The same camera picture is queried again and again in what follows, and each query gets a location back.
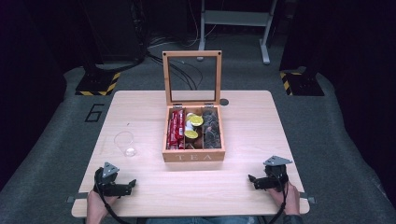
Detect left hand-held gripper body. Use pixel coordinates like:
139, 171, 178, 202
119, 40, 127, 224
92, 161, 129, 198

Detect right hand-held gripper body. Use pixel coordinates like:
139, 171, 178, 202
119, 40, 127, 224
262, 155, 294, 190

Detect person's left hand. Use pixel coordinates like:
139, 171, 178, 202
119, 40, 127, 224
86, 189, 120, 217

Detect clear glass cup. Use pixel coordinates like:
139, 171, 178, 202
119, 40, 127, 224
113, 130, 138, 158

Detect pile of dark tea bags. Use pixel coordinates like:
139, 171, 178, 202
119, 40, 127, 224
202, 108, 222, 149

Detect red stick packet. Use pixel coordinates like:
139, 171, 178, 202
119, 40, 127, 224
176, 109, 186, 149
166, 109, 179, 150

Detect person's legs in jeans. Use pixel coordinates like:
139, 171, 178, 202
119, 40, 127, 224
145, 216, 260, 224

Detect wooden tea box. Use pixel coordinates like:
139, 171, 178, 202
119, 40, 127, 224
161, 49, 226, 163

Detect black stand with striped base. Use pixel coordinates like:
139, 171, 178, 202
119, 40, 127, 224
75, 0, 148, 97
278, 0, 325, 97

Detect white metal stand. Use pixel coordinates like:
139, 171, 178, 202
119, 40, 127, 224
197, 0, 278, 65

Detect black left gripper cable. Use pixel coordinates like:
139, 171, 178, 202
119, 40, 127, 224
95, 183, 134, 224

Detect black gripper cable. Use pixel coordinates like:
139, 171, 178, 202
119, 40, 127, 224
95, 183, 134, 224
266, 175, 290, 224

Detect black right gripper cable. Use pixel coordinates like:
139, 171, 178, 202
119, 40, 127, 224
266, 175, 290, 224

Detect grey table bracket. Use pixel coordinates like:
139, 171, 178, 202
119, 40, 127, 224
65, 191, 90, 204
298, 191, 317, 205

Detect black floor cables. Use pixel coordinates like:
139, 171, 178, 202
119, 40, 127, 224
145, 34, 205, 91

